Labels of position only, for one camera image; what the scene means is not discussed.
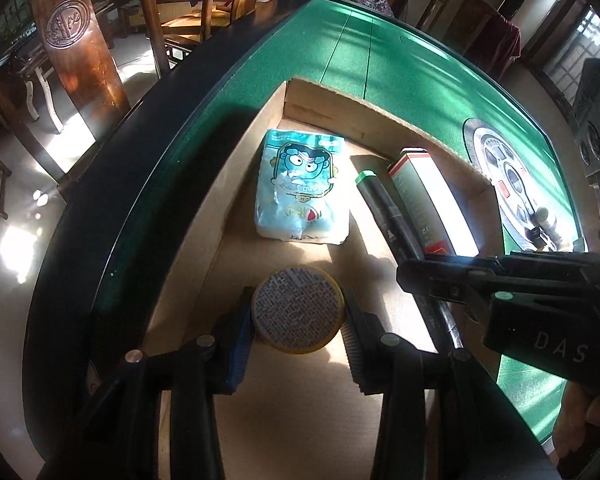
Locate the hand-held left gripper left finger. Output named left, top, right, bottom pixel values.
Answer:
left=37, top=285, right=256, bottom=480

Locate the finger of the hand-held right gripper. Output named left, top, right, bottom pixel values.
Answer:
left=396, top=252, right=600, bottom=323

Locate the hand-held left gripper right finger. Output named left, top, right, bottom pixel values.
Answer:
left=344, top=302, right=561, bottom=480

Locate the round yellow tin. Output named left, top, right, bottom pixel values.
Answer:
left=250, top=266, right=347, bottom=356

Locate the cardboard box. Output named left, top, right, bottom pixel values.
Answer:
left=140, top=76, right=503, bottom=480

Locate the black marker green cap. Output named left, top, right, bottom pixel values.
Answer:
left=356, top=170, right=463, bottom=356

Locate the person's right hand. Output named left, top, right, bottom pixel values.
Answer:
left=555, top=380, right=600, bottom=466

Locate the red white carton box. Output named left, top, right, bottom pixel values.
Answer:
left=387, top=147, right=461, bottom=261

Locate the white plastic bottle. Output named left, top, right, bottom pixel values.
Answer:
left=536, top=207, right=562, bottom=242

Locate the round metal control panel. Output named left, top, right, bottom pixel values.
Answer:
left=462, top=117, right=586, bottom=253

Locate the blue cartoon tissue pack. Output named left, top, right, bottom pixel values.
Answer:
left=254, top=128, right=351, bottom=246

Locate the wooden chair dark red cloth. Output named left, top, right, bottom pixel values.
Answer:
left=420, top=0, right=523, bottom=78

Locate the lattice window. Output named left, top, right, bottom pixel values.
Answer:
left=545, top=7, right=600, bottom=108

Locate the plain wooden chair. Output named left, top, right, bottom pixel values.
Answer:
left=130, top=0, right=293, bottom=81

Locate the carved back wooden chair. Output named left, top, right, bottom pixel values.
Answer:
left=0, top=0, right=181, bottom=196

